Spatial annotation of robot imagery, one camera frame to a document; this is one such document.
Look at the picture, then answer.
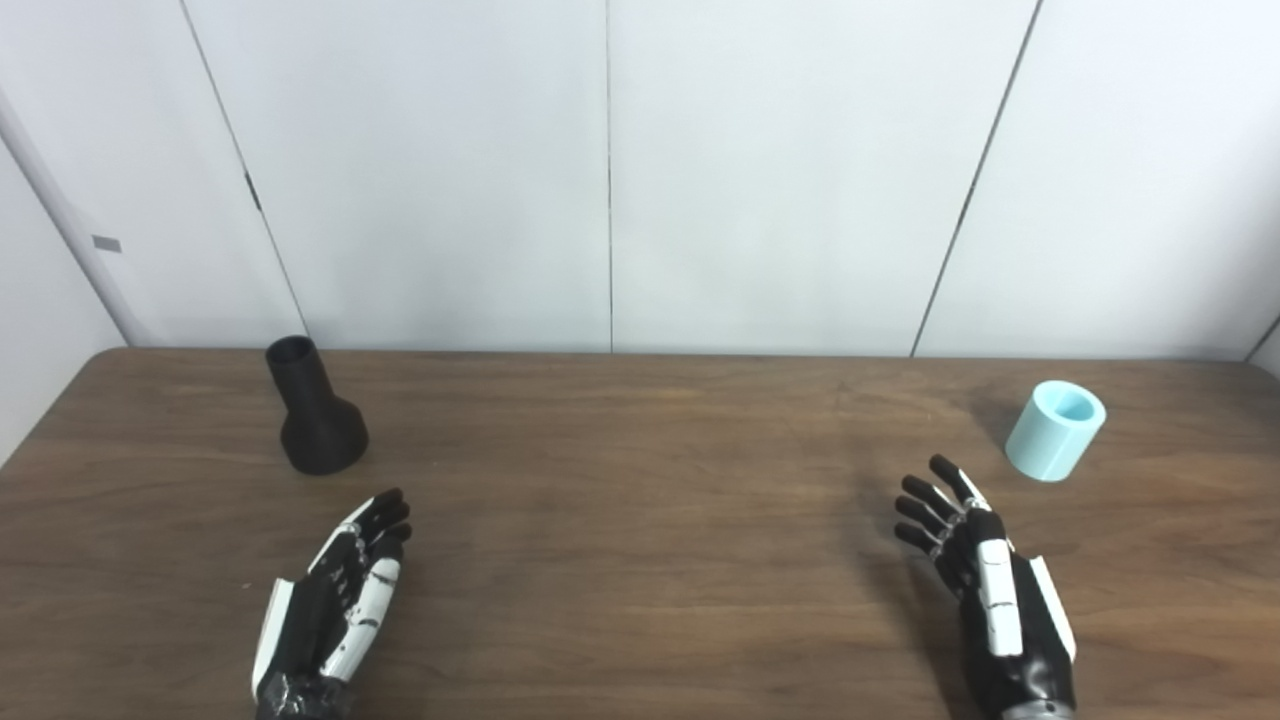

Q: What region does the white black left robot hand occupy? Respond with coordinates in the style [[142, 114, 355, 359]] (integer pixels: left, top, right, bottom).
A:
[[250, 488, 413, 720]]

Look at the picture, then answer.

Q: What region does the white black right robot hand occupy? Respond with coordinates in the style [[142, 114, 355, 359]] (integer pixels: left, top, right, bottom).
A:
[[893, 455, 1079, 715]]

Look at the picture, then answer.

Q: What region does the light-blue short hose cylinder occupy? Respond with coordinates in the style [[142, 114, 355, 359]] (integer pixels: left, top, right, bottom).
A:
[[1005, 380, 1108, 483]]

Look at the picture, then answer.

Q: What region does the black funnel-shaped nozzle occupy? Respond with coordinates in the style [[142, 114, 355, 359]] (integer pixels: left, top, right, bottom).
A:
[[265, 336, 370, 476]]

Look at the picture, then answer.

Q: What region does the white wall corner post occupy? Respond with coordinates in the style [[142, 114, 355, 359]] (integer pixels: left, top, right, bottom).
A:
[[0, 88, 153, 348]]

